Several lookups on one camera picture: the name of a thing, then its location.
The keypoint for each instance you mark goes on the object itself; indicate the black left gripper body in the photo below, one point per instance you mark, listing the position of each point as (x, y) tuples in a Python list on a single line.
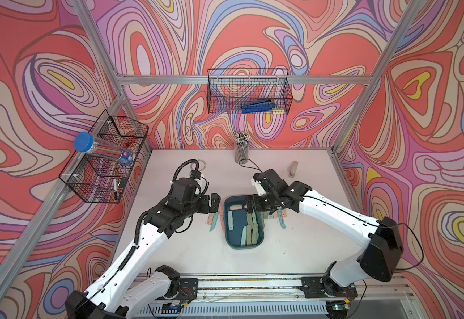
[(203, 205)]

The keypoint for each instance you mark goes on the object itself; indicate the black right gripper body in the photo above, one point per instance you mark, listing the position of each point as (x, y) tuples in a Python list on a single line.
[(267, 201)]

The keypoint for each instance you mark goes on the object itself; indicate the light blue ceramic fruit knife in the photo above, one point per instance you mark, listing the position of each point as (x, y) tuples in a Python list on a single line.
[(214, 221)]

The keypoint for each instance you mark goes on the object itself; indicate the light blue sheathed knife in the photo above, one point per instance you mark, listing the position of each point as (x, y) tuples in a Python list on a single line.
[(230, 221)]

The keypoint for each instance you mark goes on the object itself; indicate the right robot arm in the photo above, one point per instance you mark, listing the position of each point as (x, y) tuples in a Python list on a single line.
[(379, 242)]

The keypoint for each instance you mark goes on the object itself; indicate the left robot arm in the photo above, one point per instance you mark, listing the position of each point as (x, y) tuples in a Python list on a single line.
[(113, 295)]

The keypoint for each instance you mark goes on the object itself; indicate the teal plastic storage box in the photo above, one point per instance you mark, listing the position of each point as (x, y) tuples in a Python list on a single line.
[(249, 229)]

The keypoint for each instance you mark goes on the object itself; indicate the pencil holder cup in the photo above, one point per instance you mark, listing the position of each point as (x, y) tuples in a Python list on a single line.
[(242, 140)]

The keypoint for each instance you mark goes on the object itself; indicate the blue tool in basket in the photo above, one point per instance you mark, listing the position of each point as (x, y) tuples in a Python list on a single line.
[(258, 106)]

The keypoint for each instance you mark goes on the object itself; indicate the clear bottle blue cap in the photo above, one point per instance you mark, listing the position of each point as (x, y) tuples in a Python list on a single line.
[(98, 147)]

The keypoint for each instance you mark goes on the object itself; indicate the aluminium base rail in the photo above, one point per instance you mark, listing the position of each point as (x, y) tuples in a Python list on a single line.
[(214, 288)]

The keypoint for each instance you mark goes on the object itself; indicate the black wire basket left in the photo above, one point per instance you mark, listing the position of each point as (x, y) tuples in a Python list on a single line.
[(103, 159)]

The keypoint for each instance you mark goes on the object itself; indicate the black wire basket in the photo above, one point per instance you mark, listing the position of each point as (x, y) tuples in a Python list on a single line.
[(103, 159), (230, 88)]

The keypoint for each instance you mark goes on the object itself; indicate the black wire basket back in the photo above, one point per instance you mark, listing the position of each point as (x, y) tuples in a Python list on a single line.
[(230, 88)]

